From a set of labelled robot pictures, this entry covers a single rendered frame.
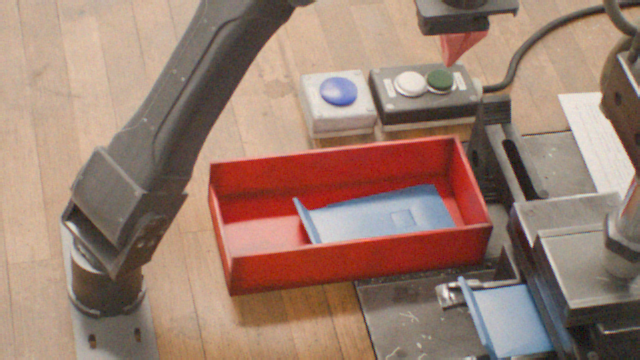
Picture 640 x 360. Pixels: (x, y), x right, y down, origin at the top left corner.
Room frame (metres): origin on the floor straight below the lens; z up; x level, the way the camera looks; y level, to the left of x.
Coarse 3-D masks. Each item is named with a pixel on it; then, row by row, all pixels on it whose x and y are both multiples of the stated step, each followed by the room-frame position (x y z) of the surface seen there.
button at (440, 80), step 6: (432, 72) 1.04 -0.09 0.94; (438, 72) 1.04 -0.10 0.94; (444, 72) 1.04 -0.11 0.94; (432, 78) 1.03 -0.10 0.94; (438, 78) 1.03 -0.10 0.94; (444, 78) 1.04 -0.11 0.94; (450, 78) 1.04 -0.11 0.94; (432, 84) 1.02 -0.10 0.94; (438, 84) 1.03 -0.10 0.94; (444, 84) 1.03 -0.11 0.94; (450, 84) 1.03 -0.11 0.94; (438, 90) 1.02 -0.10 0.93; (444, 90) 1.02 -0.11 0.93
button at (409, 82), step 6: (408, 72) 1.04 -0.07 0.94; (414, 72) 1.04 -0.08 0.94; (402, 78) 1.03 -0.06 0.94; (408, 78) 1.03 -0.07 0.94; (414, 78) 1.03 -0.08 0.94; (420, 78) 1.03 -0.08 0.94; (402, 84) 1.02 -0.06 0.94; (408, 84) 1.02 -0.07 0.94; (414, 84) 1.02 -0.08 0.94; (420, 84) 1.02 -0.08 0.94; (402, 90) 1.01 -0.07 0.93; (408, 90) 1.01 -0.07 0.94; (414, 90) 1.01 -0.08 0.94; (420, 90) 1.01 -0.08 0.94
